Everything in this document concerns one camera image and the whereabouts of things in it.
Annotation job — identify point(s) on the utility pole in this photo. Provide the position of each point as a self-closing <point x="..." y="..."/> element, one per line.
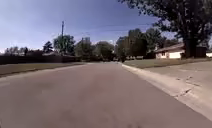
<point x="62" y="33"/>

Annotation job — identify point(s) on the pale concrete pavement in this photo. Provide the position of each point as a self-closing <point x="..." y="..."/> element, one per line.
<point x="194" y="83"/>

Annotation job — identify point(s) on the dry grass verge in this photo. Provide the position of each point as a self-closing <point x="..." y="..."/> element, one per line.
<point x="24" y="68"/>

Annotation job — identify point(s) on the grey asphalt road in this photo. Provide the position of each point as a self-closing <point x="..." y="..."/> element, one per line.
<point x="90" y="96"/>

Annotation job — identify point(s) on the large dark tree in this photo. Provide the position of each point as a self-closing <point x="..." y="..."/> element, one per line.
<point x="190" y="20"/>

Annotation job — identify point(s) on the pale low house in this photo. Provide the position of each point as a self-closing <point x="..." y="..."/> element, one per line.
<point x="170" y="52"/>

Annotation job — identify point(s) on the row of trees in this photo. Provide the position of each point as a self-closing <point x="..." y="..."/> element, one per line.
<point x="94" y="48"/>

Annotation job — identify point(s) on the dark fence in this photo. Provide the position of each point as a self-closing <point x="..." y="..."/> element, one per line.
<point x="30" y="59"/>

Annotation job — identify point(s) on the grass lawn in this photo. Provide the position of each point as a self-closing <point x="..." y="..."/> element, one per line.
<point x="154" y="62"/>

